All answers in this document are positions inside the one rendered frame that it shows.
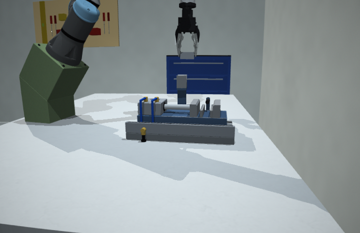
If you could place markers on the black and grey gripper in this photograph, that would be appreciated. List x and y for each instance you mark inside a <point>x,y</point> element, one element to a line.
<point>187,24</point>

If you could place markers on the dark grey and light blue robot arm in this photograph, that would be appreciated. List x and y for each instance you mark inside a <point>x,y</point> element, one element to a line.
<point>67,45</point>

